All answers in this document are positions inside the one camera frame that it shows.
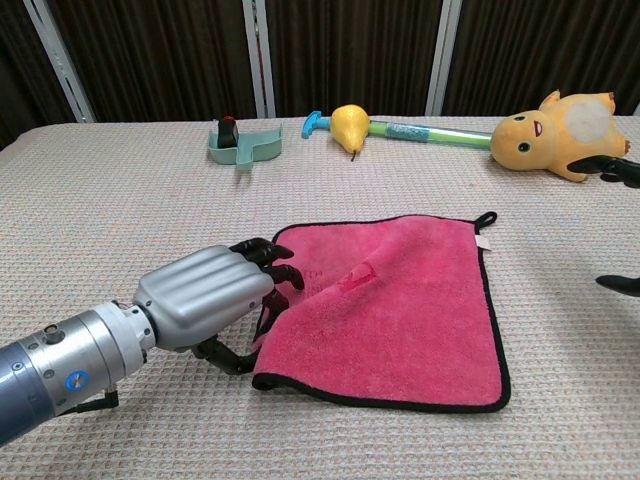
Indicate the white metal frame post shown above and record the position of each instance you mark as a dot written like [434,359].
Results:
[60,65]
[260,65]
[442,60]

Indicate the green and blue toy pump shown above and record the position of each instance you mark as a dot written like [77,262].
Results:
[410,132]

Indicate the yellow plush toy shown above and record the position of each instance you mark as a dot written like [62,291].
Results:
[550,140]

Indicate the yellow pear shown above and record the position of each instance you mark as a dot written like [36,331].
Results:
[350,127]

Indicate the beige woven tablecloth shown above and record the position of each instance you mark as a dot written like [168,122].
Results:
[150,210]

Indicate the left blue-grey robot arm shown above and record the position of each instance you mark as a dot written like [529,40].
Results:
[50,370]

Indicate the dark brown curtain panel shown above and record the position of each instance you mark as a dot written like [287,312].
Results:
[350,50]
[525,50]
[20,75]
[160,60]

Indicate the pink and grey cloth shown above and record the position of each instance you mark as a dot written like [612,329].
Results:
[400,325]

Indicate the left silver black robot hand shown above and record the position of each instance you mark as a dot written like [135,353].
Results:
[205,295]

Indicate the teal plastic dustpan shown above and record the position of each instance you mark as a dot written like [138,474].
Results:
[265,147]

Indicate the black toy with red cap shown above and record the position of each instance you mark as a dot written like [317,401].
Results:
[228,135]

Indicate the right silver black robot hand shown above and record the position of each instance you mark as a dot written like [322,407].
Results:
[617,169]

